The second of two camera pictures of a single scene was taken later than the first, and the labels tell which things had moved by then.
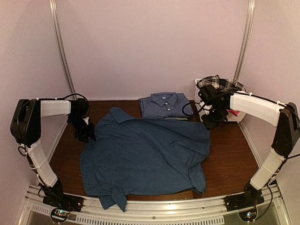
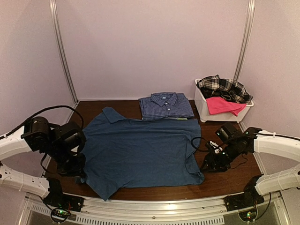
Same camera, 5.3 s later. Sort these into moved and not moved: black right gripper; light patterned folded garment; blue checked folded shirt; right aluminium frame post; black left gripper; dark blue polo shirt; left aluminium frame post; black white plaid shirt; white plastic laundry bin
Moved: dark blue polo shirt; black right gripper; black left gripper
Not moved: blue checked folded shirt; left aluminium frame post; white plastic laundry bin; black white plaid shirt; light patterned folded garment; right aluminium frame post
